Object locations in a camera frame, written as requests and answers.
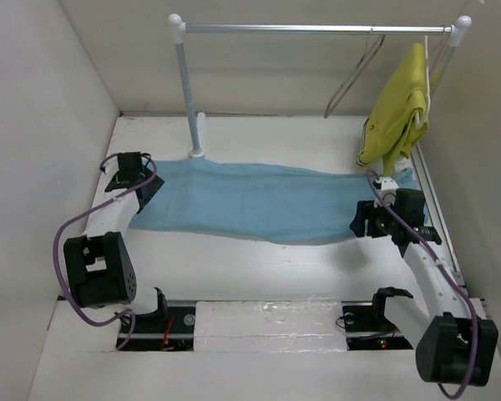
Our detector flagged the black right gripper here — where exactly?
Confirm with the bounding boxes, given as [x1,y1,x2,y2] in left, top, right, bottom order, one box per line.
[347,196,401,237]

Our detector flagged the light blue trousers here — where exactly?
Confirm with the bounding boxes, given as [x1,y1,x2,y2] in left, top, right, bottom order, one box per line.
[129,158,418,246]

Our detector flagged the silver metal hanger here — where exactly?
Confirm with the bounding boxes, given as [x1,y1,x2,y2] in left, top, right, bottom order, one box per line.
[323,34,386,119]

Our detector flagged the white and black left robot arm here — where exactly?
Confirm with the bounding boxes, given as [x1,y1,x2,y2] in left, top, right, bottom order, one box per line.
[63,151,170,332]

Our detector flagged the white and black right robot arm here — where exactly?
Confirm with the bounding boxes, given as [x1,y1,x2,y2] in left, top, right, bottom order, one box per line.
[350,188,498,387]

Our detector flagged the yellow-green garment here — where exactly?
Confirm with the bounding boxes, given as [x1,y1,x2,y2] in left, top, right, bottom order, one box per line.
[356,43,429,175]

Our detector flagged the silver and white clothes rack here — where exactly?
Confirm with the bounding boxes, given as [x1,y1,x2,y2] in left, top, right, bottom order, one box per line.
[167,13,473,176]

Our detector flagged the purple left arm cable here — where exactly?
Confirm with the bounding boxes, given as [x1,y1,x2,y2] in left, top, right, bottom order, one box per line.
[52,153,158,350]

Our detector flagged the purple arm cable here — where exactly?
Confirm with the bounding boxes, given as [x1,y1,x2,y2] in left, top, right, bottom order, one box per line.
[365,169,483,398]
[52,153,158,350]

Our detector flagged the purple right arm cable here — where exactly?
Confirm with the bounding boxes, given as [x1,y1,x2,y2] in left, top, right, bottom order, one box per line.
[365,169,483,398]

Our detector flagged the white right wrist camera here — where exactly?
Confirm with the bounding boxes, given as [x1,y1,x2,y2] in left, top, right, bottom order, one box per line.
[372,177,399,207]

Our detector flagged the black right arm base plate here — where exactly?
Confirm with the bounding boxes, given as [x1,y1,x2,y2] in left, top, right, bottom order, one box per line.
[336,302,413,351]

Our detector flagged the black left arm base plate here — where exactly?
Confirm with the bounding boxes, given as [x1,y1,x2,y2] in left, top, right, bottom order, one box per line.
[116,302,196,352]

